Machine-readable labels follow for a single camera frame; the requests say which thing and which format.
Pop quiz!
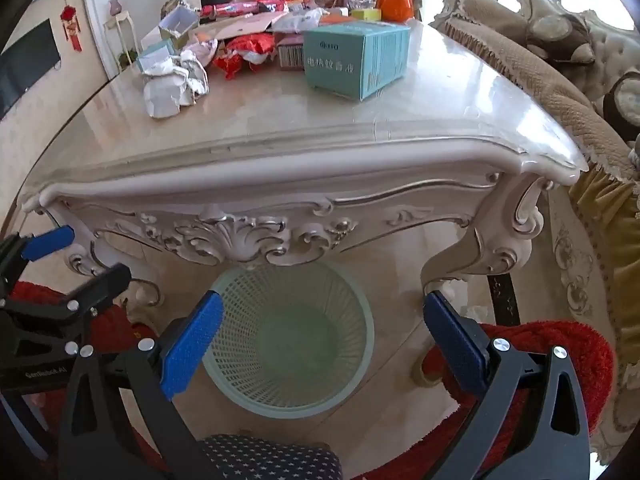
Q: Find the small light blue box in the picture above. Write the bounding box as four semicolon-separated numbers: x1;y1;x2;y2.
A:
136;40;176;76

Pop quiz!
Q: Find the crumpled white paper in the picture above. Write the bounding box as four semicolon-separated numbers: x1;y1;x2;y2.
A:
142;49;210;120

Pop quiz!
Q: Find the sofa with beige cover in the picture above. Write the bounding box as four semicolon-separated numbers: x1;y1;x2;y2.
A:
430;0;640;361

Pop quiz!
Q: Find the white tissue packet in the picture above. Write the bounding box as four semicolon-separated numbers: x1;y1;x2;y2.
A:
159;5;201;43

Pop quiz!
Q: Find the long red snack packet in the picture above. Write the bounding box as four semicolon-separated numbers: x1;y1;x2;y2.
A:
200;1;289;17

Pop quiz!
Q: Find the pale plastic mesh wastebasket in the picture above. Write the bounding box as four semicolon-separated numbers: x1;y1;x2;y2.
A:
200;260;376;420

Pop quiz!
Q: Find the patterned sofa cushion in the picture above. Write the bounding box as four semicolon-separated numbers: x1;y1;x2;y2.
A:
602;72;640;141
527;12;596;66

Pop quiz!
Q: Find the small orange box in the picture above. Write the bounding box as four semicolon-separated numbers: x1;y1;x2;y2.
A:
376;0;416;23

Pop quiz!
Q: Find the red fluffy clothing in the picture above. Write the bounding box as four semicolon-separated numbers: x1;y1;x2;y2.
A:
0;280;616;480

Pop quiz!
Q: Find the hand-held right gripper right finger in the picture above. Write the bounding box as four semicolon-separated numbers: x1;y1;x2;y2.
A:
422;290;592;480

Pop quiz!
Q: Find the dark star print cloth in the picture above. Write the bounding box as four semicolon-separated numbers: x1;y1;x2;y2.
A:
200;435;341;480

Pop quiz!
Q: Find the crumpled red wrapper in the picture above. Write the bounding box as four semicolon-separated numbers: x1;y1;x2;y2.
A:
212;32;277;81

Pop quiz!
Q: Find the white plastic bag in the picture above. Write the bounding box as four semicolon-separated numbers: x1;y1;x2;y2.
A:
272;7;326;35

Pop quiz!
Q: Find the brown cardboard envelope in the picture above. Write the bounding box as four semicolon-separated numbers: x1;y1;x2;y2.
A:
192;12;288;41

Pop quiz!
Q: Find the beige patterned rug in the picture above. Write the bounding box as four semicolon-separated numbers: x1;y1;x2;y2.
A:
545;190;640;461

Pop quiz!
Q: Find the white plant stand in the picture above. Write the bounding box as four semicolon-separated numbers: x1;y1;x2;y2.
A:
104;10;141;68

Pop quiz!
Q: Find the small box with barcode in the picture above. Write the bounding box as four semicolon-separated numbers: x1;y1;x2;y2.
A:
276;42;306;68

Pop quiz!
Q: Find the crumpled silver wrapper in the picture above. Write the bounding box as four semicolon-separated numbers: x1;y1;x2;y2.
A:
181;39;220;96

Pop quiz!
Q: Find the ornate white coffee table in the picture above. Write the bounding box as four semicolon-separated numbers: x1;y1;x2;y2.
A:
22;0;588;391

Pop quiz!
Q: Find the teal cardboard box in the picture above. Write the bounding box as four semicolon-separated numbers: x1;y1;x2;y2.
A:
303;22;412;102

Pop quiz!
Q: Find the black television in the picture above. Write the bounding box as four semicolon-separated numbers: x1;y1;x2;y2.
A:
0;19;62;121

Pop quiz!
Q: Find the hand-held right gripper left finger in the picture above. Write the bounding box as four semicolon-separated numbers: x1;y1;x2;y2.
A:
59;290;224;480

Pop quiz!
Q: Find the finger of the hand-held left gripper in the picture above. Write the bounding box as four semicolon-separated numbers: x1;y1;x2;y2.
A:
0;264;133;324
0;225;76;306

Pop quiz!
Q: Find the red knot wall ornament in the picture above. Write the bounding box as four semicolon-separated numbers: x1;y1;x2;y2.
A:
60;4;83;53

